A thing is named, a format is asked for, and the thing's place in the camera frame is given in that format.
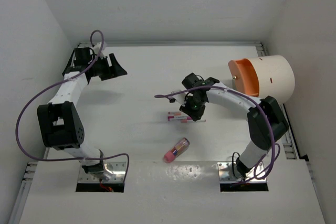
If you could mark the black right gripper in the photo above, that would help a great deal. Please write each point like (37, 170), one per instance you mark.
(195, 115)

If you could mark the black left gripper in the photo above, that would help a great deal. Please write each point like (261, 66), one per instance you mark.
(114, 71)

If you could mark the white pen pink tip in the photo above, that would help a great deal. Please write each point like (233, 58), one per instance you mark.
(191, 121)

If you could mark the white pen orange band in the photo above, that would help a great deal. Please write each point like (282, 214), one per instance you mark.
(175, 113)

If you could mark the white pen magenta cap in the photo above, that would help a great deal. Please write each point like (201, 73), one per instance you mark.
(178, 118)

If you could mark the pink capped clip tube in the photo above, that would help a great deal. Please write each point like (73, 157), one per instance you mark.
(180, 147)

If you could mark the orange drawer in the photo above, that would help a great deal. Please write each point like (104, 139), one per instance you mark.
(245, 77)

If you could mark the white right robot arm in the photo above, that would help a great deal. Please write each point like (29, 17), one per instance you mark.
(257, 112)

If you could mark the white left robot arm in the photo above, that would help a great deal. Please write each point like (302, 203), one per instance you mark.
(60, 125)

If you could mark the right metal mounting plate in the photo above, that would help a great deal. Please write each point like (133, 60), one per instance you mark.
(226, 176)

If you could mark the metal mounting plate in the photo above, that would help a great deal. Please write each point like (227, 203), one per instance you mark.
(118, 169)
(226, 176)

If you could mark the white cylindrical drawer organizer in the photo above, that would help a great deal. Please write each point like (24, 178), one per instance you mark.
(275, 77)

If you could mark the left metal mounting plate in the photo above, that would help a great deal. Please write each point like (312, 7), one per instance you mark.
(118, 169)

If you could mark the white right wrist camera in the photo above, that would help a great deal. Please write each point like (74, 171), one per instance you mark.
(177, 96)

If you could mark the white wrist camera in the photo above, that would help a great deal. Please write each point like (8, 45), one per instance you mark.
(177, 96)
(99, 48)

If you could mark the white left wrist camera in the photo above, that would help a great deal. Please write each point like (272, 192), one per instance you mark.
(99, 48)

